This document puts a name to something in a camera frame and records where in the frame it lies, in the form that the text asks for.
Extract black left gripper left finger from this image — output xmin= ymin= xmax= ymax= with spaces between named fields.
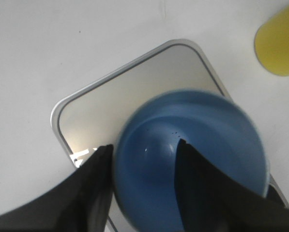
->
xmin=0 ymin=145 xmax=113 ymax=232

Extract light blue plastic cup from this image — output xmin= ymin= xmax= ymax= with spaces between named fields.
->
xmin=113 ymin=90 xmax=270 ymax=232

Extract silver electronic kitchen scale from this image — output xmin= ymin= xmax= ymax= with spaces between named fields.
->
xmin=50 ymin=39 xmax=289 ymax=232

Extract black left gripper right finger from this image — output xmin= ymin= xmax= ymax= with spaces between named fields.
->
xmin=175 ymin=139 xmax=289 ymax=232

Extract yellow squeeze bottle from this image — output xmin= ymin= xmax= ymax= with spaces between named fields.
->
xmin=254 ymin=5 xmax=289 ymax=76

